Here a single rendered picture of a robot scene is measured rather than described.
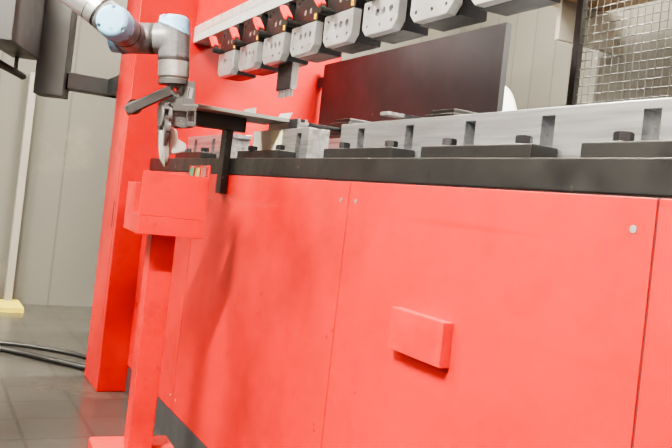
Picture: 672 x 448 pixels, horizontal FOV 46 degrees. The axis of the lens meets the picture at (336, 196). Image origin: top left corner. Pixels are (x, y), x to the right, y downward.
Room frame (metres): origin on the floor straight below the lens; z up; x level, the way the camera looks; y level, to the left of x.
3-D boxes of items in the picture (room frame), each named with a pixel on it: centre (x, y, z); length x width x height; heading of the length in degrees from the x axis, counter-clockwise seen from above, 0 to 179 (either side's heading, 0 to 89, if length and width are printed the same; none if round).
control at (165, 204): (1.96, 0.42, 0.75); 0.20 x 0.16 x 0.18; 24
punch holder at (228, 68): (2.62, 0.38, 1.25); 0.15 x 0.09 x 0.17; 28
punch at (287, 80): (2.24, 0.18, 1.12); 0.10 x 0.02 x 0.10; 28
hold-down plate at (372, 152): (1.68, -0.05, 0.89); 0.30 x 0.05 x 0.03; 28
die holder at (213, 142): (2.73, 0.43, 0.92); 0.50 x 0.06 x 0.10; 28
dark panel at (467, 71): (2.69, -0.17, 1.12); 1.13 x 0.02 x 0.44; 28
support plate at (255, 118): (2.17, 0.31, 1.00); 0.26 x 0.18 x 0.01; 118
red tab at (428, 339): (1.26, -0.16, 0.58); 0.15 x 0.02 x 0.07; 28
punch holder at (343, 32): (1.91, 0.00, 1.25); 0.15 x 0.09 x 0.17; 28
